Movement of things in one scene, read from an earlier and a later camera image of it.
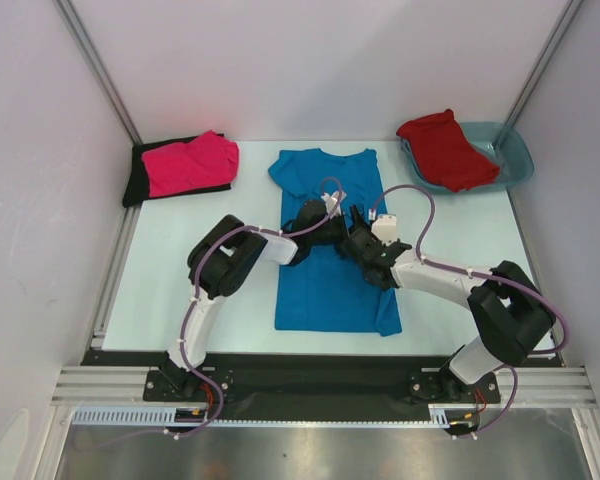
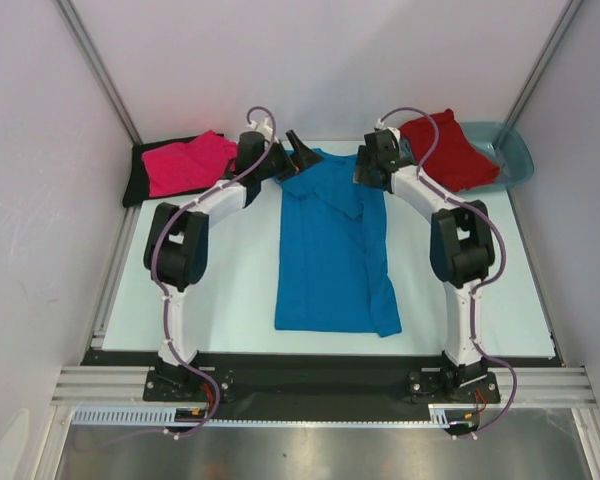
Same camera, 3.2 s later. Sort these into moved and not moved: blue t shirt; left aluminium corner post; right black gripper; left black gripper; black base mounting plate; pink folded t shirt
Moved: right black gripper; left black gripper
Not moved: blue t shirt; pink folded t shirt; black base mounting plate; left aluminium corner post
